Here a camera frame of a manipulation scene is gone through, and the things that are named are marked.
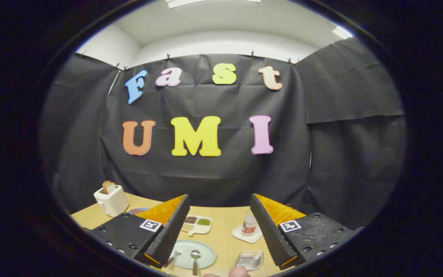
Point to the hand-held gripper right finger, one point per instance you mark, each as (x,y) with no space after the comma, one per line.
(269,234)

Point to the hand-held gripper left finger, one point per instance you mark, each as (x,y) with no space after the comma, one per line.
(167,234)

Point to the red capped water bottle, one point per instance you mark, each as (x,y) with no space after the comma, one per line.
(249,225)

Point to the white square coaster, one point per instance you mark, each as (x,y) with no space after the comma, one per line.
(244,237)

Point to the white divided bean tray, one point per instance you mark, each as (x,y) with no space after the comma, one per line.
(196,230)

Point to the clear perforated drain basket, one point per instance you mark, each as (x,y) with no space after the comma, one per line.
(249,260)

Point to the small blue plate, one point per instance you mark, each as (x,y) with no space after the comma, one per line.
(137,211)

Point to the light green round plate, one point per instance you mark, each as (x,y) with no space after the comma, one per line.
(202,256)

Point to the white toaster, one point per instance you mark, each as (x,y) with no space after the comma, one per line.
(114,202)

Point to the brown bread slice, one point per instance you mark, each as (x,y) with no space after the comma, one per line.
(109,187)

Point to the small ceiling light panel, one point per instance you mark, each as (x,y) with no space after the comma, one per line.
(342,32)

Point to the long ceiling light panel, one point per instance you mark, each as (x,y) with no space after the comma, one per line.
(210,3)

